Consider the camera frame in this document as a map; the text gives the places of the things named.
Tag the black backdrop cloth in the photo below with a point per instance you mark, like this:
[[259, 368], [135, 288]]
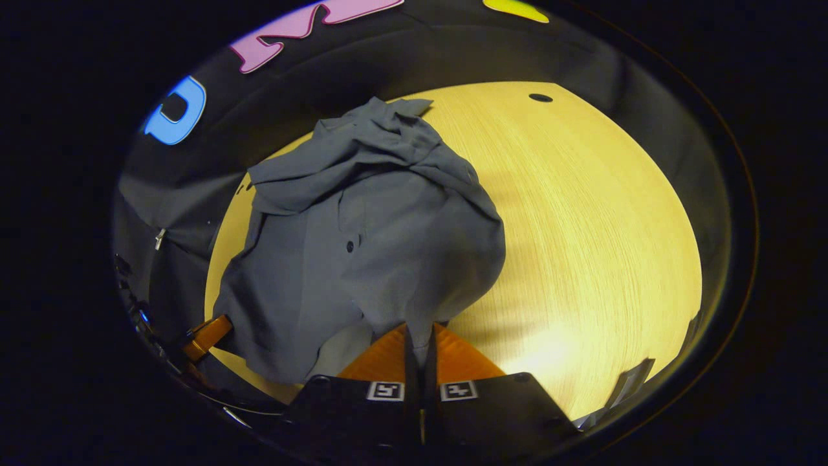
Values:
[[453, 58]]

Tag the grey button shirt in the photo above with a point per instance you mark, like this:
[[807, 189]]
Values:
[[388, 246]]

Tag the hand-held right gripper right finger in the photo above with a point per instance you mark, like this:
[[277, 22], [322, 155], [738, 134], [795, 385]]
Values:
[[432, 414]]

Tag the silver metal clip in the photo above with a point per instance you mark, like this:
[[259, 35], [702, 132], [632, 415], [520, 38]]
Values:
[[160, 238]]

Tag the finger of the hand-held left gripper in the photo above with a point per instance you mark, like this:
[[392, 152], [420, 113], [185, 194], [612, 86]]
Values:
[[208, 336]]

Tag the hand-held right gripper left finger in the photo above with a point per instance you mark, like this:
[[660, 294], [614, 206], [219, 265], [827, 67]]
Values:
[[410, 414]]

